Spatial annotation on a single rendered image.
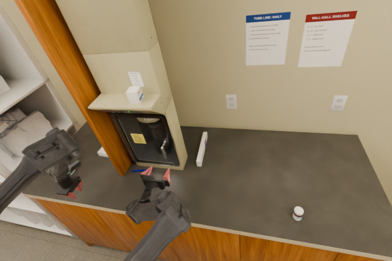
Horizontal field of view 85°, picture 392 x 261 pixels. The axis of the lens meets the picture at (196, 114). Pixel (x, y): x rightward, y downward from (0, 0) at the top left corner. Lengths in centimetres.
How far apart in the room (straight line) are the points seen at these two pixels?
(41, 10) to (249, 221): 126
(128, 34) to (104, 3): 12
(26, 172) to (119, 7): 60
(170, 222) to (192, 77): 101
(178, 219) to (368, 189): 107
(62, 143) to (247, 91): 105
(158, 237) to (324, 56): 115
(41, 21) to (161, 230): 85
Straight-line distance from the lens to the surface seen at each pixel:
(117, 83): 106
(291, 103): 148
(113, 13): 92
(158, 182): 107
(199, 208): 122
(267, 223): 119
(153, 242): 58
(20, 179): 77
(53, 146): 75
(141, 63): 95
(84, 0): 97
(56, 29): 109
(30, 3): 104
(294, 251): 137
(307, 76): 138
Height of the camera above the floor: 201
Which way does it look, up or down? 38 degrees down
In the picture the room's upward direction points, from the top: 10 degrees counter-clockwise
